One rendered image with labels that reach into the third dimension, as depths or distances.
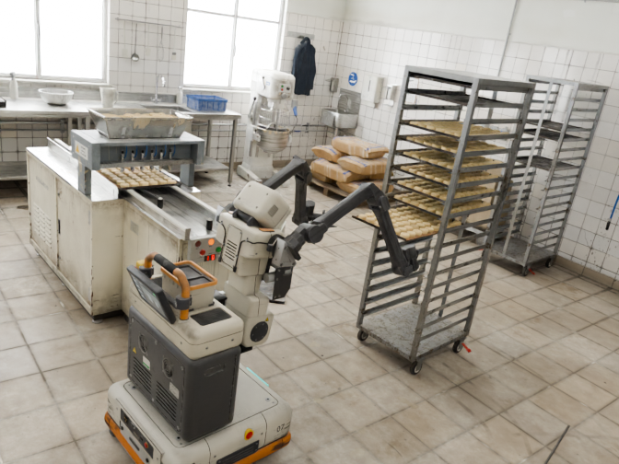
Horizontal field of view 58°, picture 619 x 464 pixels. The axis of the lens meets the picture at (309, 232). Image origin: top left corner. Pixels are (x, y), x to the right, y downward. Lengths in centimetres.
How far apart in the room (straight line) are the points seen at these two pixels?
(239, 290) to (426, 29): 536
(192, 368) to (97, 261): 152
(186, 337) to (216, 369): 21
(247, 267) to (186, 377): 52
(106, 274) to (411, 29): 515
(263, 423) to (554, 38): 491
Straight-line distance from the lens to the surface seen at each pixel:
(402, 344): 364
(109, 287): 369
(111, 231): 354
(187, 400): 232
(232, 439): 255
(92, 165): 337
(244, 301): 251
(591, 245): 614
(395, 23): 768
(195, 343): 217
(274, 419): 267
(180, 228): 292
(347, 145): 699
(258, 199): 238
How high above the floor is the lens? 193
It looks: 20 degrees down
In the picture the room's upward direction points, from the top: 8 degrees clockwise
